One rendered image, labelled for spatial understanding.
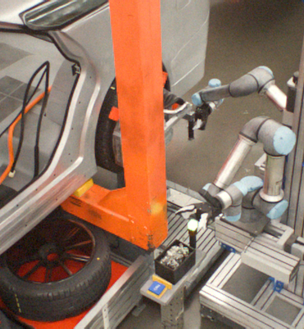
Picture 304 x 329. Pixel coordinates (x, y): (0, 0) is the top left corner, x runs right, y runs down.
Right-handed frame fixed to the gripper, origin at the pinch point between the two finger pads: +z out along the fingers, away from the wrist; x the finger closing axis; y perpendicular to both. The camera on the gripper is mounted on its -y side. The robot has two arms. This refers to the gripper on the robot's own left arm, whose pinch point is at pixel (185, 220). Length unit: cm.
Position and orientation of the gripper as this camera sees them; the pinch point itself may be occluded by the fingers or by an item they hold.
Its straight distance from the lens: 290.8
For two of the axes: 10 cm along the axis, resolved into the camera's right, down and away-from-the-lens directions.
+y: 1.3, 8.3, 5.5
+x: -6.3, -3.6, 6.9
